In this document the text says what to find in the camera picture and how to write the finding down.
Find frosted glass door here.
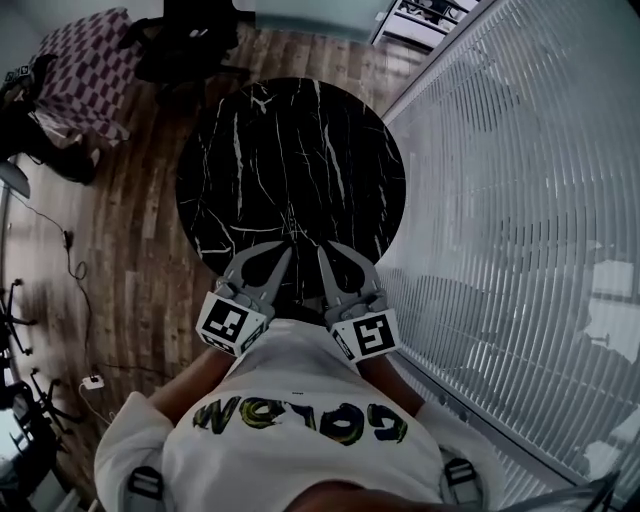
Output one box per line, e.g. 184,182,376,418
232,0,397,45

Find long black floor cable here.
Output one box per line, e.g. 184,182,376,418
18,193,97,382

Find checkered cloth covered table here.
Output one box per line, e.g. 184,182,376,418
28,6,147,147

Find person's left forearm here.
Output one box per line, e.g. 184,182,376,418
147,344,237,427

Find thin black cable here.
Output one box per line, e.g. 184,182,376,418
97,361,167,375

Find black mesh office chair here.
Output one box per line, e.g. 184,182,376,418
117,0,252,109

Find white printed T-shirt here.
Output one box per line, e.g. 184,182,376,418
93,319,502,512

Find black swivel chair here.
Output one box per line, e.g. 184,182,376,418
0,367,85,481

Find person's black trousers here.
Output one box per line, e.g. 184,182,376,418
272,294,332,327

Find black marble round table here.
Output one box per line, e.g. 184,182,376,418
174,77,407,302

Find thin white cable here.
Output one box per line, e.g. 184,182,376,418
78,388,117,427

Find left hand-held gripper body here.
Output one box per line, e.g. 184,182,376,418
195,277,277,357

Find grey shoulder strap buckle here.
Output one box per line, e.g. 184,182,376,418
126,466,165,502
443,456,477,490

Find person's right forearm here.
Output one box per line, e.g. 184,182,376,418
357,353,427,417

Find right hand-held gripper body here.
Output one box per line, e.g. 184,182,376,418
324,286,401,362

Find metal storage shelf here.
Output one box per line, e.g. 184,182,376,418
372,0,482,52

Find dark headset strap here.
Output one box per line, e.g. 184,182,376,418
499,469,622,512

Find grey oval hanging bag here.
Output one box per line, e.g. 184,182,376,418
0,161,32,200

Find black star chair base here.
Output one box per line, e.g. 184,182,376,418
0,278,40,357

